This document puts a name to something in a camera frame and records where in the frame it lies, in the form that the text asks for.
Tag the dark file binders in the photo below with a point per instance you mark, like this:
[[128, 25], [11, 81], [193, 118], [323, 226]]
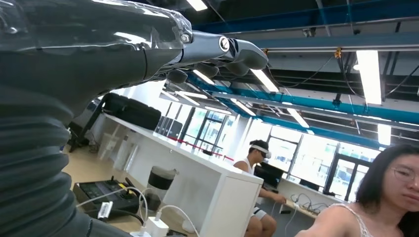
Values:
[[168, 127]]

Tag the person in background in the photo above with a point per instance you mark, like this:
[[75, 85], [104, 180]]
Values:
[[253, 183]]

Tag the white background desk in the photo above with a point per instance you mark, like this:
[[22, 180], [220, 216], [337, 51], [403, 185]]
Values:
[[307, 199]]

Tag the black monitor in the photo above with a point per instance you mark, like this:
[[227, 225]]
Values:
[[269, 175]]

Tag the tumbler with dark lid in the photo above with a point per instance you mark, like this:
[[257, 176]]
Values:
[[160, 183]]

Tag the black equipment case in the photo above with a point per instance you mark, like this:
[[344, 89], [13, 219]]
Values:
[[134, 111]]

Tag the white cabinet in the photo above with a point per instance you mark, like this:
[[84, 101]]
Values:
[[209, 189]]

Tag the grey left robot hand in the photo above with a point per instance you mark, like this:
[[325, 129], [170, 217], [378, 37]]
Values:
[[82, 55]]

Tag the red barrier tape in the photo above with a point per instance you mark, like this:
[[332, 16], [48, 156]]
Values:
[[199, 148]]

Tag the white headset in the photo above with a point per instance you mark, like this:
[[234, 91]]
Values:
[[262, 150]]

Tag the black controller device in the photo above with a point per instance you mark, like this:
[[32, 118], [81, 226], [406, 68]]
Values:
[[104, 193]]

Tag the person at desk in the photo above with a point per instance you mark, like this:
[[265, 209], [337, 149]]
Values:
[[386, 196]]

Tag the ceiling light panel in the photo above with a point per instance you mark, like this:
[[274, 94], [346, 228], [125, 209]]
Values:
[[298, 117], [264, 80], [369, 77], [384, 134], [243, 107]]

